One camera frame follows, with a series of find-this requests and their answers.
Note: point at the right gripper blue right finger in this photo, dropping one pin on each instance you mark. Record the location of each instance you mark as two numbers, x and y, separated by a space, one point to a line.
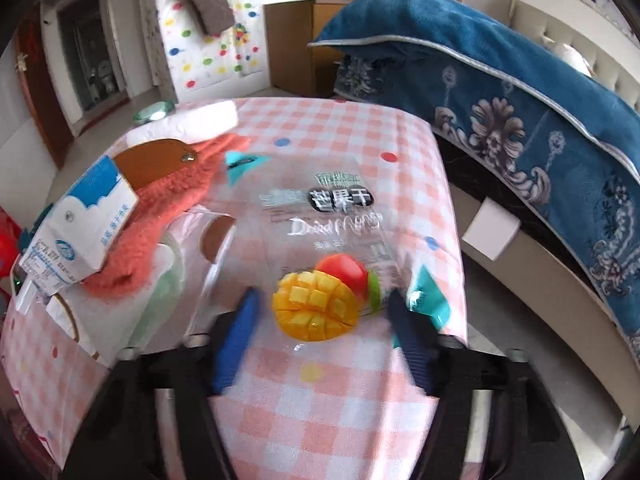
418 339

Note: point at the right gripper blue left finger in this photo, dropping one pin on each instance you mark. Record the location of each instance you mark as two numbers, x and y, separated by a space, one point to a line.
237 330

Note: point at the dried mango snack bag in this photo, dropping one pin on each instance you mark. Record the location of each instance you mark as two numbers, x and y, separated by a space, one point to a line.
316 242

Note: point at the clear plastic wrapper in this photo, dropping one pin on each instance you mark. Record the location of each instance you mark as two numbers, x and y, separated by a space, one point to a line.
193 246

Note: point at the pink checkered tablecloth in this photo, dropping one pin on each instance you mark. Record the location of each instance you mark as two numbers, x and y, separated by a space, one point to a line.
151 412

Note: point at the white paper tag on bed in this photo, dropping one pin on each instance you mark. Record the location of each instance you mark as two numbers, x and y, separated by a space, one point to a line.
491 230

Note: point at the coral fuzzy cloth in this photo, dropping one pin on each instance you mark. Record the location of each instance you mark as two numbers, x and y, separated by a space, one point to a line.
129 264

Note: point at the blue white milk carton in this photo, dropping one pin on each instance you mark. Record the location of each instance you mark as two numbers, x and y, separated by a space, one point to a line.
73 240

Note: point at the brown leather tag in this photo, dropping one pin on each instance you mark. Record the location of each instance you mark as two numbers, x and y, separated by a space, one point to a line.
151 161

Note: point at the blue floral bed blanket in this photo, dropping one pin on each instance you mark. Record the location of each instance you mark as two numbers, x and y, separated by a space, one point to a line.
565 145

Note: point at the green round tin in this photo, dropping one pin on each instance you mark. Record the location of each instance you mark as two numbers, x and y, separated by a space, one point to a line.
154 112

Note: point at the white polka dot cabinet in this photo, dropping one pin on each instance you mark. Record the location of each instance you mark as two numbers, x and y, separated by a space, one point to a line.
192 61

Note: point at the brown wooden door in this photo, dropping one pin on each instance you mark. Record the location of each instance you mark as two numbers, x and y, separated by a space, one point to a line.
38 90

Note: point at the white pillow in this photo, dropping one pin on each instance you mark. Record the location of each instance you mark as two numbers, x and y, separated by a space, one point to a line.
570 56

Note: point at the wooden drawer cabinet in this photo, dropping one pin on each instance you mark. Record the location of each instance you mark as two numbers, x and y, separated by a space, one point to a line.
295 66

